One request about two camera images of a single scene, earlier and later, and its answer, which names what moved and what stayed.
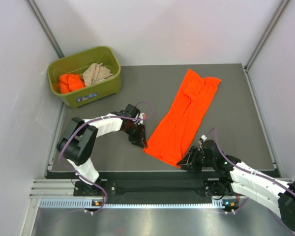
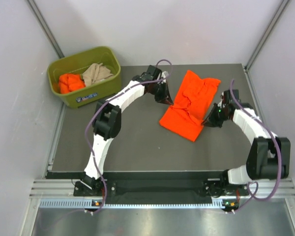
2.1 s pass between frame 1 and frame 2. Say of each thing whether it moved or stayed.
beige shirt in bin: stayed
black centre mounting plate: stayed
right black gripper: moved
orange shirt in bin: stayed
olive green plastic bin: stayed
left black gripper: moved
